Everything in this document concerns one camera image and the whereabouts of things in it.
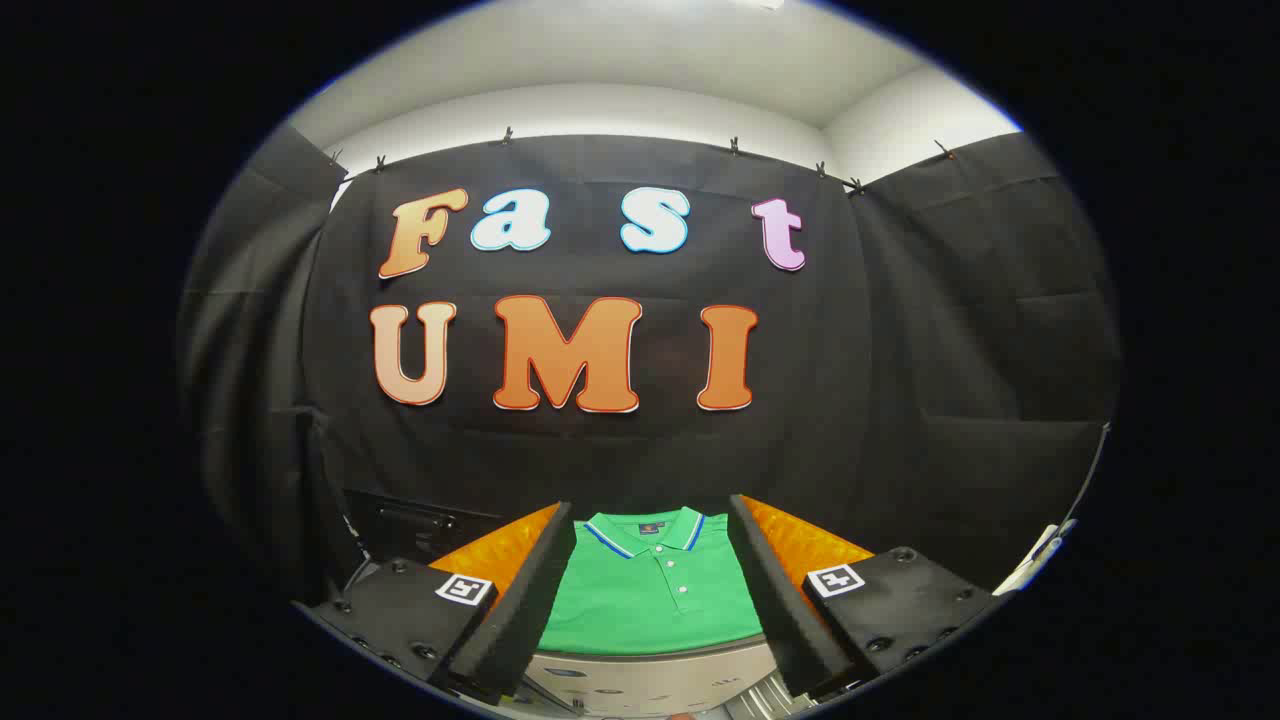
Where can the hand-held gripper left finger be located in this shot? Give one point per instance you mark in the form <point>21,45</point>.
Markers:
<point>530,600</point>

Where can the white flat board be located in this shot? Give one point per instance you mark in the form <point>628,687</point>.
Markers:
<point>1035,565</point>

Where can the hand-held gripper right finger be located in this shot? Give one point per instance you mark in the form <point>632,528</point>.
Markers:
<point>775,600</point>

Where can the dark washing machine lid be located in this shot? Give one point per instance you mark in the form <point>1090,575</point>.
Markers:
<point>420,520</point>

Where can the green polo shirt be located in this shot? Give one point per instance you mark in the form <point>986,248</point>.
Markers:
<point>650,600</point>

